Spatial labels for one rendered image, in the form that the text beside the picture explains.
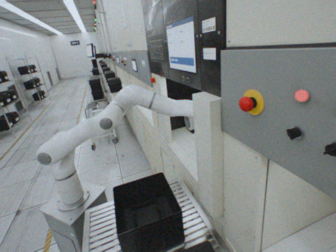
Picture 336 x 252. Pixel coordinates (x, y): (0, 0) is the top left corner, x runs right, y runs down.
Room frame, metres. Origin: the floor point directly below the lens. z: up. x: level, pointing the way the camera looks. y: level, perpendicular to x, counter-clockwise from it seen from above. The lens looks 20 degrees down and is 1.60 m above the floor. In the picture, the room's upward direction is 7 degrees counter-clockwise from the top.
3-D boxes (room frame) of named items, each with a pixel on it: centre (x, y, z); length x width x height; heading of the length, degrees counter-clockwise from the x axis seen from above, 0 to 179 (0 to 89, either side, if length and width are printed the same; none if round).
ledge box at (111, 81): (3.71, 0.85, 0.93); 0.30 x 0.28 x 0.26; 14
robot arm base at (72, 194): (0.92, 0.60, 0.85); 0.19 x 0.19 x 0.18
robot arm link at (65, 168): (0.95, 0.60, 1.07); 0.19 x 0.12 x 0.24; 175
